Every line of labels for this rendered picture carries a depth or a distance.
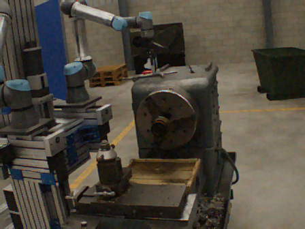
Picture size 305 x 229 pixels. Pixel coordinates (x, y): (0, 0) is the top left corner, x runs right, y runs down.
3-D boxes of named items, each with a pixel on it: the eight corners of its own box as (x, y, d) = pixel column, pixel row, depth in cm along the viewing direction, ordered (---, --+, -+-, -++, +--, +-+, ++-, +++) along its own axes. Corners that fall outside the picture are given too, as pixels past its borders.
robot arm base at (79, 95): (60, 103, 209) (58, 88, 207) (74, 97, 223) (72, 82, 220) (81, 103, 203) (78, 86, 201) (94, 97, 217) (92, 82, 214)
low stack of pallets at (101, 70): (103, 80, 1071) (101, 66, 1060) (129, 78, 1053) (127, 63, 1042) (88, 88, 953) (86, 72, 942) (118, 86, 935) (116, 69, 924)
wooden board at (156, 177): (133, 165, 182) (131, 157, 181) (200, 165, 171) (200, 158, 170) (111, 191, 154) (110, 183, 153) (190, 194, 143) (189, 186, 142)
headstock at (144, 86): (158, 119, 260) (153, 67, 250) (222, 117, 246) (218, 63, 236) (133, 148, 205) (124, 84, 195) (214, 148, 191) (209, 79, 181)
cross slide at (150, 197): (88, 191, 144) (86, 181, 143) (188, 195, 131) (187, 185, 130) (70, 210, 128) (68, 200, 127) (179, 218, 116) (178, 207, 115)
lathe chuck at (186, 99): (139, 138, 195) (143, 83, 185) (195, 147, 187) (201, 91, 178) (134, 144, 187) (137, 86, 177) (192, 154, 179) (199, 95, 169)
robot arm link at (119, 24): (54, -6, 193) (126, 16, 183) (64, -6, 203) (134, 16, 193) (50, 13, 197) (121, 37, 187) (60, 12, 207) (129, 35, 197)
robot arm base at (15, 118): (5, 129, 166) (1, 110, 163) (24, 120, 179) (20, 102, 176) (26, 129, 160) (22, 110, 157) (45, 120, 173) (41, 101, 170)
